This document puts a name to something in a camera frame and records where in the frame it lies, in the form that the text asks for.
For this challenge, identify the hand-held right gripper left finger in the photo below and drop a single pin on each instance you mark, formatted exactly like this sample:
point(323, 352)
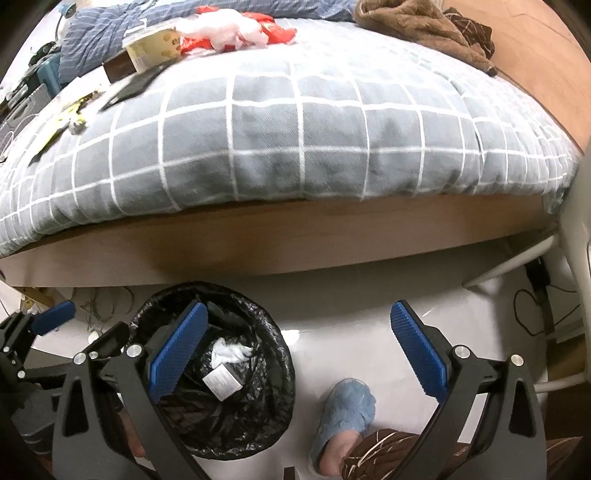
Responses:
point(178, 350)

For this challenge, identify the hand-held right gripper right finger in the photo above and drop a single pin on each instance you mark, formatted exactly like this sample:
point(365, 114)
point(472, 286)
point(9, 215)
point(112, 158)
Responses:
point(420, 350)

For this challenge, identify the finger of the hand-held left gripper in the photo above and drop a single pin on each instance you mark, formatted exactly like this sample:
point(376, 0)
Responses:
point(55, 317)
point(111, 334)

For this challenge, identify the black-bagged trash bin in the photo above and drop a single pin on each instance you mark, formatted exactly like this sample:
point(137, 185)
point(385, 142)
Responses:
point(258, 415)

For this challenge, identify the dark brown printed box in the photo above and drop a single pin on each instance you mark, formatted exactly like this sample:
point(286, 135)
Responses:
point(119, 68)

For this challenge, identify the red plastic bag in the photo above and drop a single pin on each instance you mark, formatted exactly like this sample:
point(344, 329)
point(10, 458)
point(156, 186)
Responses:
point(277, 32)

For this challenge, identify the crumpled white tissue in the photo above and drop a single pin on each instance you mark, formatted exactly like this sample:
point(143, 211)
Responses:
point(231, 353)

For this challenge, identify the blue fluffy slipper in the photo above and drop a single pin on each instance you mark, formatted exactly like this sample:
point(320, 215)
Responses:
point(348, 406)

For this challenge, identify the person's leg in brown pants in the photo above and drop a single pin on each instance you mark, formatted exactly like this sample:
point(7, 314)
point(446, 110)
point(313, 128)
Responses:
point(383, 450)

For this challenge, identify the wooden bed side board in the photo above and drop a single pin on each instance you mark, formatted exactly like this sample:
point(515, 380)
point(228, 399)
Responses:
point(277, 240)

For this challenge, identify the yellow and white wrapper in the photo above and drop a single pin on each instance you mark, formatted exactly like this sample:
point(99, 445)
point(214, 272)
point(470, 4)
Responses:
point(60, 122)

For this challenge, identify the grey suitcase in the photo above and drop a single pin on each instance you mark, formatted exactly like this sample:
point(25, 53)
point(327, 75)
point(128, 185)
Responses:
point(23, 108)

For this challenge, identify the teal suitcase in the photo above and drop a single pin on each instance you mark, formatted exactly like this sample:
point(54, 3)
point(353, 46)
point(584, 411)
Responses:
point(51, 76)

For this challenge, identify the black flat wrapper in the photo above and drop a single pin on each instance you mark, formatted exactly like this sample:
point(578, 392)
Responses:
point(131, 87)

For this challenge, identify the beige printed carton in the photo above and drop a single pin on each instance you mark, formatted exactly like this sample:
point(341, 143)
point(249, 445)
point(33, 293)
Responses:
point(154, 46)

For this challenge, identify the blue striped duvet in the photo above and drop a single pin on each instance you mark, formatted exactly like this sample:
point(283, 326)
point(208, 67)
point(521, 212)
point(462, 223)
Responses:
point(101, 27)

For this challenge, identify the dark brown patterned cloth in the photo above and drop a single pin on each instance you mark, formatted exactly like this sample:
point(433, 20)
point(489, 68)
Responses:
point(475, 32)

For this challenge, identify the wooden headboard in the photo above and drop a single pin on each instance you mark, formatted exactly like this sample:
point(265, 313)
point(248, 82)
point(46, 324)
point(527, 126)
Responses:
point(545, 50)

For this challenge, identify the brown fleece garment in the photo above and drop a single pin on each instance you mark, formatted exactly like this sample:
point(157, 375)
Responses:
point(406, 23)

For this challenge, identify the clear bubble wrap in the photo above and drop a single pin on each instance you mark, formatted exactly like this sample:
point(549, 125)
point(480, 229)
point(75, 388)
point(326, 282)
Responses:
point(221, 25)

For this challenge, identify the white metal frame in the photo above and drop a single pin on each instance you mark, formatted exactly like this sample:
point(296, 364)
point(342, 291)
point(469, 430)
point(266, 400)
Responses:
point(508, 263)

